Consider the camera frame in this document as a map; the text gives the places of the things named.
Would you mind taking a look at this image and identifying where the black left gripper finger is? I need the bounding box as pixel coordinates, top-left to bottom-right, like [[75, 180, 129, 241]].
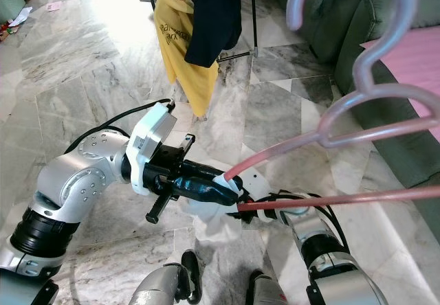
[[182, 165, 231, 186], [181, 184, 241, 208]]

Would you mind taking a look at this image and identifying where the thin white garment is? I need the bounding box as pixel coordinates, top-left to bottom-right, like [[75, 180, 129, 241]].
[[182, 171, 255, 240]]

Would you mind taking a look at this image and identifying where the pink plastic clothes hanger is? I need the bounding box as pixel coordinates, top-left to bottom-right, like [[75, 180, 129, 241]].
[[223, 0, 440, 213]]

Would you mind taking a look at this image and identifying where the robot left leg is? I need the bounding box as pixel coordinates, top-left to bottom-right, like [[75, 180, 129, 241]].
[[129, 250, 201, 305]]

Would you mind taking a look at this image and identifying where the robot leg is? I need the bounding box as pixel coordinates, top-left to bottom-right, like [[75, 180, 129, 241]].
[[129, 250, 201, 305], [246, 271, 289, 305]]

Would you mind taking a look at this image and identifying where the robot right leg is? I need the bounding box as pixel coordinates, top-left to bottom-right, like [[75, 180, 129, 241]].
[[246, 271, 289, 305]]

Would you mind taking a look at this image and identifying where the yellow shirt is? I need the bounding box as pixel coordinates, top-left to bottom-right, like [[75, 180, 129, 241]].
[[155, 0, 219, 117]]

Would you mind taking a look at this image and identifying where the navy garment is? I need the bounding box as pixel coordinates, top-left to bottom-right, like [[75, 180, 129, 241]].
[[186, 0, 247, 67]]

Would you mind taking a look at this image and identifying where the leather sofa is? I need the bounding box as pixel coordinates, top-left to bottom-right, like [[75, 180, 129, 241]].
[[258, 0, 440, 189]]

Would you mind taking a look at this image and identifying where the white crumpled bag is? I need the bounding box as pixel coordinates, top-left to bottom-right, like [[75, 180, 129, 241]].
[[7, 6, 34, 27]]

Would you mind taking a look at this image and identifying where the pink blanket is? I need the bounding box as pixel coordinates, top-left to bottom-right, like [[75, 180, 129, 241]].
[[361, 27, 440, 141]]

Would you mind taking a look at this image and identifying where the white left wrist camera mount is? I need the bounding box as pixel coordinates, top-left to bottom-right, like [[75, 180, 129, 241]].
[[124, 104, 178, 196]]

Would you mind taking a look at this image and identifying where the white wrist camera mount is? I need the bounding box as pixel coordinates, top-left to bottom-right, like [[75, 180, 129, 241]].
[[124, 104, 178, 196], [237, 170, 276, 206]]

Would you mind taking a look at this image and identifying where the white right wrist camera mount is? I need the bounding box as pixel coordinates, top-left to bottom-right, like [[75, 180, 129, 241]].
[[237, 170, 276, 206]]

